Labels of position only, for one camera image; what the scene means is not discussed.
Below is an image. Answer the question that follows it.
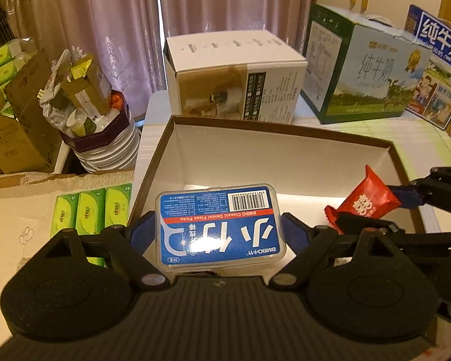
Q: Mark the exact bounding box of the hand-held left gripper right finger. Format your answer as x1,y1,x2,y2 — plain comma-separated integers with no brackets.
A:
268,211,397,291

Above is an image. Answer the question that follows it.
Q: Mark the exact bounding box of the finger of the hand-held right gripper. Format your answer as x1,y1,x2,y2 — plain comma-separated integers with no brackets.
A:
334,212,451,249
388,166,451,219

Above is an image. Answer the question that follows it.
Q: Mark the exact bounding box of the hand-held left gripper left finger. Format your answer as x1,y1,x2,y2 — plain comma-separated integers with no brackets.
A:
41,211,170,291

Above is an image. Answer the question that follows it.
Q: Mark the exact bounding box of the red snack packet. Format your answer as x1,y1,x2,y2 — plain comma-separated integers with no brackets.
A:
324,164,403,234

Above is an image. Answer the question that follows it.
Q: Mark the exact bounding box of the blue dental floss box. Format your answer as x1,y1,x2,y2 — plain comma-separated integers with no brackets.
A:
155,183,288,272

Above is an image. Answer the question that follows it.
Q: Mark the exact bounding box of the brown cardboard box white inside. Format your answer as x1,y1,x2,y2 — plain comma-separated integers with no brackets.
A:
127,115,437,276

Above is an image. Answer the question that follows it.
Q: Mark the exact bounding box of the green flower-print tissue pack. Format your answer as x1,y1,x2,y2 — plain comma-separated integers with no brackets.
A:
50,193,80,238
104,184,133,231
75,189,108,236

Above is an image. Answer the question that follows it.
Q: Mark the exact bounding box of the full waste bin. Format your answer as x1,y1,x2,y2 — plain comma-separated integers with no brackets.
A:
59,93,137,156

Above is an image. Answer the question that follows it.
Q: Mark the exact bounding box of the large beige cardboard carton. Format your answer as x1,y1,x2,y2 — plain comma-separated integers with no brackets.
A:
0,169,137,273

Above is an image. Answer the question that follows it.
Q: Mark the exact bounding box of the white paper cup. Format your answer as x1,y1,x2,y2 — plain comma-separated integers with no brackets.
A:
67,107,95,138

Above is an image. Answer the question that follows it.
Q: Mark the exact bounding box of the green milk carton case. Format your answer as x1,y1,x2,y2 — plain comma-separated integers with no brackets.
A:
300,3,434,125

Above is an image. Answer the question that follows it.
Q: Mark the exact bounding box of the blue milk carton case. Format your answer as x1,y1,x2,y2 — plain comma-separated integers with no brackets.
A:
403,4,451,131

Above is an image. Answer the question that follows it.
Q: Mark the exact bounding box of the crumpled cardboard carton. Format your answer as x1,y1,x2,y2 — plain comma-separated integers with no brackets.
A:
61,54,114,118

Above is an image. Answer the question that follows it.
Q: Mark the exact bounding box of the crumpled plastic bag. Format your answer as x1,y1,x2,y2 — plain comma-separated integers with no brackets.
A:
38,48,84,129

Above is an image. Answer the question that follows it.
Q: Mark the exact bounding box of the brown cardboard carton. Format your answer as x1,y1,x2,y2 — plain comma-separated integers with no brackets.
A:
0,47,63,176

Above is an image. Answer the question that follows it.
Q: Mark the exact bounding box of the stack of green tissue packs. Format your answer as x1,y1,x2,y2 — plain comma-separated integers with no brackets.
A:
0,41,24,96

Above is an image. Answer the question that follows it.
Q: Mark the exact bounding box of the mauve curtain panel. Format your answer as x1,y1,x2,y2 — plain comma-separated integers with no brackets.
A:
0,0,163,102
156,0,321,51

